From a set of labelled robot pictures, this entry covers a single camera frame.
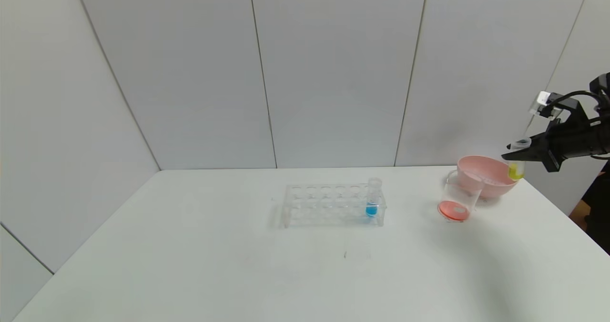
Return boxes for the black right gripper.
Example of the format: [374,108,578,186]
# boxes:
[501,118,603,172]

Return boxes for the test tube with yellow pigment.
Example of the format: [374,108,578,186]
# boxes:
[507,138,532,181]

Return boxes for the clear glass beaker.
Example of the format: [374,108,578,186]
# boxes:
[438,171,483,224]

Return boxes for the test tube with blue pigment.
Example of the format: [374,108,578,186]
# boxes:
[366,178,382,219]

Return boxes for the clear acrylic test tube rack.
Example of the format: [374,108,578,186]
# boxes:
[279,183,387,230]

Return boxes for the pink bowl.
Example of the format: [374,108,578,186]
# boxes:
[456,155,520,201]

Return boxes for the dark background object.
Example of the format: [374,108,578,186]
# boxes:
[569,158,610,257]

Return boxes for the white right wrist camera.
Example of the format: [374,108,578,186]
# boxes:
[528,91,583,121]

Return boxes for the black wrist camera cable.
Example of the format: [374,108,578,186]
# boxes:
[547,90,605,113]

